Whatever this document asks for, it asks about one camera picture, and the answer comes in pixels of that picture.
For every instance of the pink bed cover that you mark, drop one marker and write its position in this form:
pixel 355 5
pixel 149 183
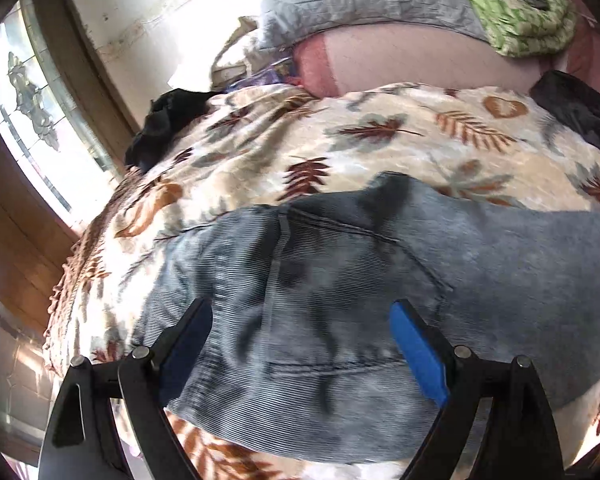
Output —
pixel 420 60

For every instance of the purple packet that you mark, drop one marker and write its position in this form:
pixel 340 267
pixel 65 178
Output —
pixel 270 75

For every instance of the stained glass window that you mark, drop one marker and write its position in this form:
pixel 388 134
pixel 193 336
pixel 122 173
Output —
pixel 25 95

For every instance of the small black cloth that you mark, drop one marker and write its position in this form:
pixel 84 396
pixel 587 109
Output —
pixel 155 130

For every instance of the grey denim jeans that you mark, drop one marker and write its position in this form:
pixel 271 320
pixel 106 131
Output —
pixel 330 280

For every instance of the large black cloth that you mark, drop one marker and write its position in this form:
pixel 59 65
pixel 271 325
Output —
pixel 580 105

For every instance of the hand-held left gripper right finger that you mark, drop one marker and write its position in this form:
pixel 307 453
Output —
pixel 421 356

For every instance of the leaf print blanket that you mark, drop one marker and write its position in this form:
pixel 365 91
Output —
pixel 380 130

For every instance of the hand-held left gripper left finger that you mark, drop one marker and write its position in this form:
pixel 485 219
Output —
pixel 184 356

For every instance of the green patterned folded blanket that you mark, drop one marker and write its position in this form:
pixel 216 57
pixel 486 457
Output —
pixel 522 27

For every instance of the cream cloth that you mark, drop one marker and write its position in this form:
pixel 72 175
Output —
pixel 230 62

